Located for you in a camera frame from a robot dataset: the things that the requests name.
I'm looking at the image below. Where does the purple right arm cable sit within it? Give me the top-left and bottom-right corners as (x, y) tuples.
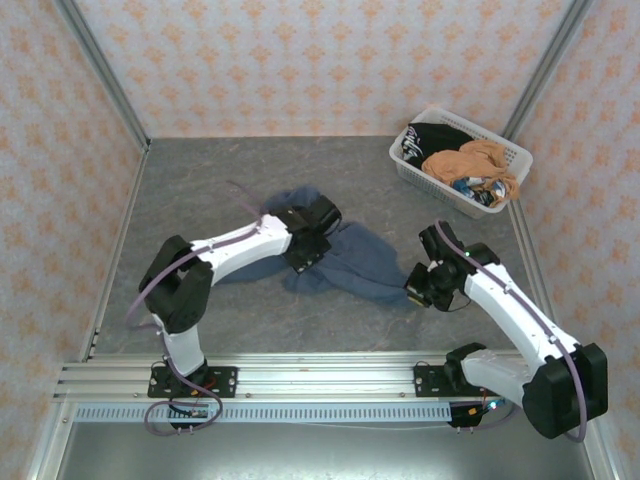
(433, 219), (587, 444)

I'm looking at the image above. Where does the orange t-shirt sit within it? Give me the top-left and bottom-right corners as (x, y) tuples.
(421, 139), (521, 207)

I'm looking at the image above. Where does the white plastic laundry basket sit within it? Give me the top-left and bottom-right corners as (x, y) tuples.
(388, 104), (534, 220)

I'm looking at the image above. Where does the slotted grey cable duct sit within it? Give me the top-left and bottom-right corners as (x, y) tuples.
(74, 403), (454, 425)

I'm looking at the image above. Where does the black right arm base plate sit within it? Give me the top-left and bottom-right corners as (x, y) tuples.
(413, 364), (454, 399)

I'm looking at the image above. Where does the aluminium mounting rail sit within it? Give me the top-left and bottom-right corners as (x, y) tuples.
(52, 352), (526, 404)

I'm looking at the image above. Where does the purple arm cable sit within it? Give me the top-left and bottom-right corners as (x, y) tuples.
(124, 181), (265, 436)
(433, 219), (587, 444)

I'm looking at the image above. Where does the grey metal panel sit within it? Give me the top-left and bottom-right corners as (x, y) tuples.
(54, 422), (596, 480)

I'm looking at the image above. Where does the blue and white patterned t-shirt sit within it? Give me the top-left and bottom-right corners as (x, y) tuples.
(452, 175), (507, 207)

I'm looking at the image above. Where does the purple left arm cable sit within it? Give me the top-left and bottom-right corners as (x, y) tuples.
(124, 181), (265, 436)

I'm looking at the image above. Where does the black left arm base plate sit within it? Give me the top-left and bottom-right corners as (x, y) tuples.
(147, 365), (239, 400)

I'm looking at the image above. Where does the aluminium frame post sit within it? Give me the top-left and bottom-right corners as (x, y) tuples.
(501, 0), (594, 141)
(52, 0), (152, 151)

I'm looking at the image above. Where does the black printed t-shirt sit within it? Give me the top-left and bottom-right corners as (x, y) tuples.
(401, 121), (474, 171)

